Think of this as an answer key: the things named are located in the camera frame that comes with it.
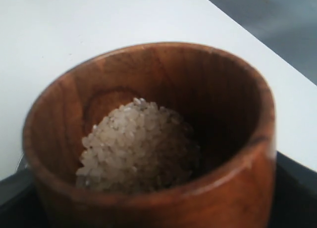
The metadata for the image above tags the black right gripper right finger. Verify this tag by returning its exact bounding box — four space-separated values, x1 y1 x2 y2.
269 152 317 228

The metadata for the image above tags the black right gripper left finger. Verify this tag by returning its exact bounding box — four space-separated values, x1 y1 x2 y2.
0 168 45 228

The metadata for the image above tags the brown wooden cup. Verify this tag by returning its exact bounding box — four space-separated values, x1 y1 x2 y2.
22 42 276 228

